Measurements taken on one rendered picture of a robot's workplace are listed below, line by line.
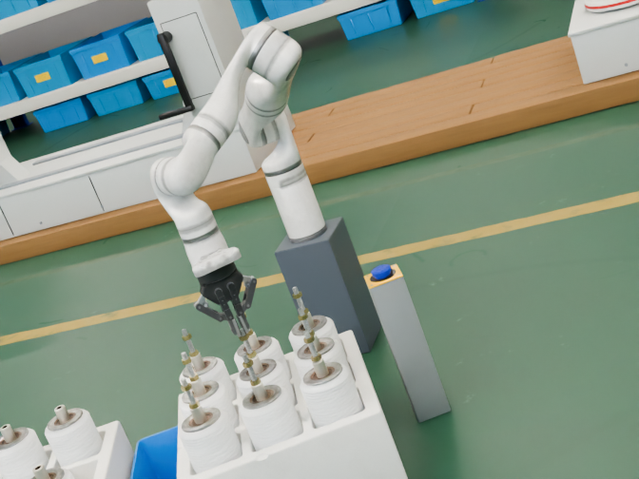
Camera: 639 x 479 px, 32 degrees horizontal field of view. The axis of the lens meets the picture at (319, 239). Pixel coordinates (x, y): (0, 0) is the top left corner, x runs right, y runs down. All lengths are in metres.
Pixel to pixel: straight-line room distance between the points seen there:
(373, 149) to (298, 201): 1.47
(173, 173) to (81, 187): 2.59
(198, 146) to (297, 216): 0.60
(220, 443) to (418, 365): 0.45
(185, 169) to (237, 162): 2.28
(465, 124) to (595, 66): 0.48
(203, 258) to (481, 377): 0.69
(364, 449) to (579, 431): 0.40
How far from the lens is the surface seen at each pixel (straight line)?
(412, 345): 2.20
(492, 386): 2.32
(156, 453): 2.41
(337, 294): 2.58
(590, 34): 3.85
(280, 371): 2.12
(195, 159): 1.98
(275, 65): 2.09
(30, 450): 2.32
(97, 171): 4.47
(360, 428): 1.99
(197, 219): 1.99
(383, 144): 3.97
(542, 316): 2.54
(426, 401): 2.26
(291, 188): 2.53
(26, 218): 4.72
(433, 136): 3.92
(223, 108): 2.03
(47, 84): 7.59
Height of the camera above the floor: 1.11
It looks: 18 degrees down
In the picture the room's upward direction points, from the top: 21 degrees counter-clockwise
